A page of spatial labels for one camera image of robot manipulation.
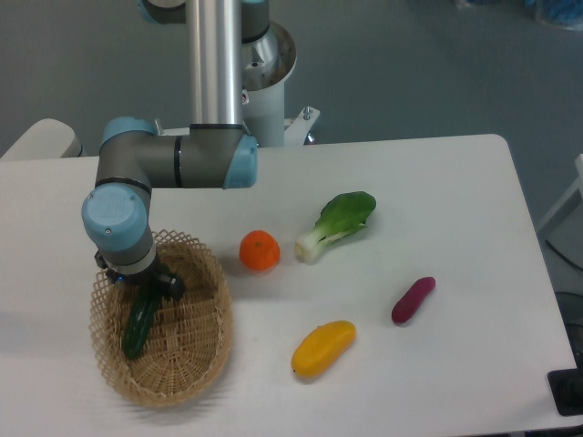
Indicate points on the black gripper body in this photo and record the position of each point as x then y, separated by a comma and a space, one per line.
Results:
147, 269

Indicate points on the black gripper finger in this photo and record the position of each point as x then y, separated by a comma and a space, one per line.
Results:
171, 285

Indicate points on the green cucumber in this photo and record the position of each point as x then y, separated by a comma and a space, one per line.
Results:
139, 322

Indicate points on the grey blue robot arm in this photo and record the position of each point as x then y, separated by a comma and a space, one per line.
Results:
134, 159

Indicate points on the woven wicker basket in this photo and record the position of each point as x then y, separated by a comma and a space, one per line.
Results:
189, 341

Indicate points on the orange tangerine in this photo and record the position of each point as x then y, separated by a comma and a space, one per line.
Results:
259, 251

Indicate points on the yellow mango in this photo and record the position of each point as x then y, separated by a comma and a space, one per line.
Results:
321, 348

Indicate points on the white chair armrest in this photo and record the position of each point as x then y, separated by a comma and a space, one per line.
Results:
47, 139

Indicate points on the green bok choy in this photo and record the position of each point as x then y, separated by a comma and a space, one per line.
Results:
342, 216

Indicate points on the purple sweet potato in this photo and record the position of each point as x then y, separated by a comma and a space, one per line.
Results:
406, 307

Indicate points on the white furniture at right edge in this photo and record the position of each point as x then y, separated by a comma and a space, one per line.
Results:
566, 204

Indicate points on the black box at table edge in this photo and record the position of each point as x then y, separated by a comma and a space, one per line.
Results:
566, 388

